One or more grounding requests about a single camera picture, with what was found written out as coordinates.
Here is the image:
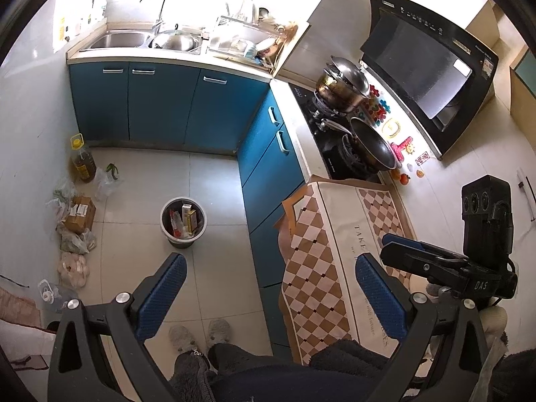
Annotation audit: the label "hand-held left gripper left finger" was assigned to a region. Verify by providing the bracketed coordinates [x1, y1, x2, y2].
[47, 252, 188, 402]

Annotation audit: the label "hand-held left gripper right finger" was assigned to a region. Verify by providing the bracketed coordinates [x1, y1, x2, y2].
[355, 252, 490, 402]

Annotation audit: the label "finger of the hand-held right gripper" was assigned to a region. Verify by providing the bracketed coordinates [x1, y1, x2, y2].
[380, 245, 465, 289]
[382, 234, 465, 260]

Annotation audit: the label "white rimmed trash bin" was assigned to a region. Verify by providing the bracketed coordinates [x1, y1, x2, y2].
[160, 196, 207, 250]

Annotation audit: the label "person's right hand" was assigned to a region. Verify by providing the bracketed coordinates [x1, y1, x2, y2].
[479, 306, 508, 344]

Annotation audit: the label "grey fuzzy slipper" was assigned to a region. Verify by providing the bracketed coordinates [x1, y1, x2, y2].
[168, 326, 199, 354]
[206, 319, 232, 346]

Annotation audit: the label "brown checkered cloth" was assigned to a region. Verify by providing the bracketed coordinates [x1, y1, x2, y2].
[278, 177, 418, 367]

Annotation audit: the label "red white packet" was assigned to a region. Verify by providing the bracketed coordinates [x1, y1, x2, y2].
[169, 209, 185, 236]

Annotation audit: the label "yellow carton box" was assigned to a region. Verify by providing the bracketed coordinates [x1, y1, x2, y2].
[181, 203, 198, 235]

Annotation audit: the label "pink filled plastic bag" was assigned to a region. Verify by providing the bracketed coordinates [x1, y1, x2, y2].
[56, 251, 90, 289]

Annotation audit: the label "black frying pan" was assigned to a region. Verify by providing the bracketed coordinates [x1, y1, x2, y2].
[320, 116, 398, 172]

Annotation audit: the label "bag of leafy greens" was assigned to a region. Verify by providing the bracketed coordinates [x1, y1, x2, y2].
[58, 228, 97, 255]

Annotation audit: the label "clear plastic container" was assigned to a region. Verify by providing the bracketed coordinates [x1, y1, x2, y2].
[38, 278, 64, 306]

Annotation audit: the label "brown cardboard box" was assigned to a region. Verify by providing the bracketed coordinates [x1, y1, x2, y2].
[63, 196, 98, 233]

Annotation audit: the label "black glass gas stove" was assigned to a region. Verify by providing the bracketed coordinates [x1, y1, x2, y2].
[289, 84, 384, 185]

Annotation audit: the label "clear bag with green vegetables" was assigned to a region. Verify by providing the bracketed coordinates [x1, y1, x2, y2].
[94, 163, 124, 200]

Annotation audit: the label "person's dark fleece clothing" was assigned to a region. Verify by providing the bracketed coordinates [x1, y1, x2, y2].
[170, 338, 419, 402]

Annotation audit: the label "clear bag of vegetables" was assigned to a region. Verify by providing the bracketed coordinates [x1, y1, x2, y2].
[46, 178, 76, 219]

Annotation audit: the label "yellow capped oil bottle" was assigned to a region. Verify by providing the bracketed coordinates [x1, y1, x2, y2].
[69, 134, 97, 184]

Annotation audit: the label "blue kitchen cabinet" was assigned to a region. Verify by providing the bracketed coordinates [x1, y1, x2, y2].
[68, 62, 271, 153]
[237, 88, 311, 346]

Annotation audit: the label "black range hood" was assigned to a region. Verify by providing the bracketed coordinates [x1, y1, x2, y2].
[360, 0, 499, 160]

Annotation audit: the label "stainless steel stockpot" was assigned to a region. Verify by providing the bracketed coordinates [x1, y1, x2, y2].
[315, 55, 372, 115]

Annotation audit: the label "steel bowl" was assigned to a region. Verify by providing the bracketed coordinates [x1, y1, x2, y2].
[151, 29, 197, 51]

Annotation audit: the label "dish rack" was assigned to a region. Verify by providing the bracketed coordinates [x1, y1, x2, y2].
[207, 14, 299, 68]

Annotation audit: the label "stainless steel sink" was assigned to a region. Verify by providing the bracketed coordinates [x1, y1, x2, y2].
[79, 29, 202, 54]

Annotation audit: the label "chrome faucet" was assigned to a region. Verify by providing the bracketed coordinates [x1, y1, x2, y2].
[140, 0, 168, 35]

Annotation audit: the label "white wall fixture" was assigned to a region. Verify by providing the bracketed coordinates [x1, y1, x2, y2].
[516, 167, 536, 221]

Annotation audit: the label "colourful wall stickers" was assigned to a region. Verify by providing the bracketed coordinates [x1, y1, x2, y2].
[362, 86, 432, 168]

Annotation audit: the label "white hood duct cover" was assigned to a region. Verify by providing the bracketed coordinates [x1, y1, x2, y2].
[408, 0, 489, 30]

